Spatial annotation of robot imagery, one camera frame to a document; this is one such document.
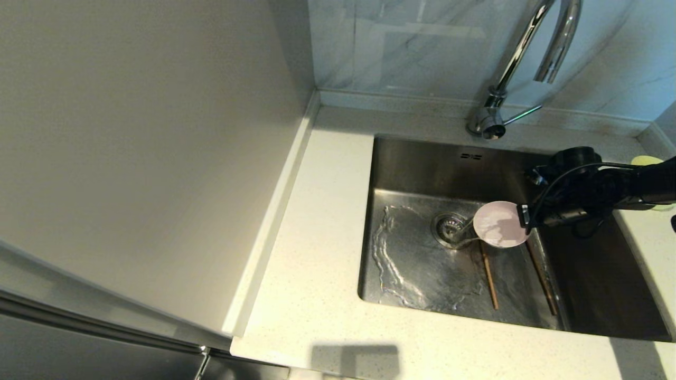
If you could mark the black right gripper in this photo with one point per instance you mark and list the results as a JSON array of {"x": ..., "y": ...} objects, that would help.
[{"x": 575, "y": 195}]

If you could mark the pink plastic bowl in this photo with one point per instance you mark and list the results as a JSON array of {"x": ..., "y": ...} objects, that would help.
[{"x": 496, "y": 211}]

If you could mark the wooden chopstick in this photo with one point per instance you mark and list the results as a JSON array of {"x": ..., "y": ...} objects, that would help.
[
  {"x": 488, "y": 274},
  {"x": 544, "y": 285}
]

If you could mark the yellow plastic bowl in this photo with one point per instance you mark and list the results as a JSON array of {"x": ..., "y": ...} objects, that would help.
[{"x": 647, "y": 160}]

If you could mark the chrome gooseneck faucet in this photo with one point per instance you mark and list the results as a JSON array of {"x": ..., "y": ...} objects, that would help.
[{"x": 509, "y": 68}]

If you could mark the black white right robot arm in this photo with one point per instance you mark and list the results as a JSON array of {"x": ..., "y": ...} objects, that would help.
[{"x": 657, "y": 182}]

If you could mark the stainless steel sink basin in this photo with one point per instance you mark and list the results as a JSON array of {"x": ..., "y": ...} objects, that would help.
[{"x": 401, "y": 174}]

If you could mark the thin poured water trickle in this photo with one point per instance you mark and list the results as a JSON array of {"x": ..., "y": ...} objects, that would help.
[{"x": 467, "y": 232}]

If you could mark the round metal drain strainer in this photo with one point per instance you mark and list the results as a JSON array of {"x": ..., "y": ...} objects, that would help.
[{"x": 449, "y": 228}]

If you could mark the grey base cabinet front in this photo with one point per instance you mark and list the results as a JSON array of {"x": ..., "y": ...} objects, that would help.
[{"x": 243, "y": 370}]

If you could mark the beige tall cabinet side panel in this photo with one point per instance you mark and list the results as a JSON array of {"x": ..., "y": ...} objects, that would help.
[{"x": 132, "y": 132}]

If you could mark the chrome door trim strip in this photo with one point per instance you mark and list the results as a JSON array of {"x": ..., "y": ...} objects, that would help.
[{"x": 105, "y": 323}]

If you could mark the grey tall cabinet door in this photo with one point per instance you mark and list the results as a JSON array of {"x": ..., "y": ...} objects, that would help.
[{"x": 63, "y": 356}]

